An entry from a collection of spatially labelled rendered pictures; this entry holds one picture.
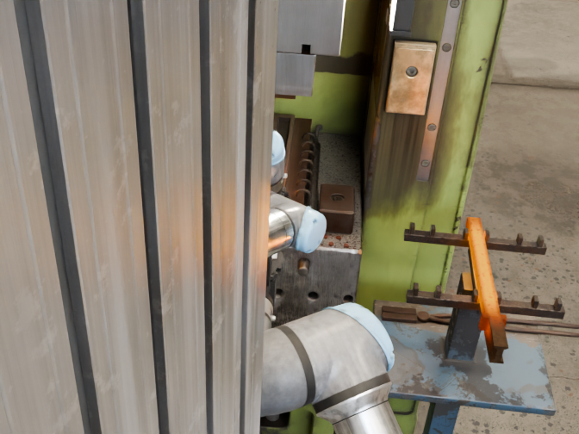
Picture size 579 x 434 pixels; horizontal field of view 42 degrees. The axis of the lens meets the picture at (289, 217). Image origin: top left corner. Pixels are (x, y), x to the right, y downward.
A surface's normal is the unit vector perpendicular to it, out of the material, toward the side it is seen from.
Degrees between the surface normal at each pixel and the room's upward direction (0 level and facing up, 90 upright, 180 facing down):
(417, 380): 0
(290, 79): 90
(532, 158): 0
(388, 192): 90
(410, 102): 90
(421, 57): 90
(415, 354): 0
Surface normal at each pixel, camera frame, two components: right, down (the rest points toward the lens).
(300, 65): -0.07, 0.58
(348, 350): 0.26, -0.36
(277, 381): 0.03, 0.07
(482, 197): 0.05, -0.81
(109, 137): 0.95, 0.22
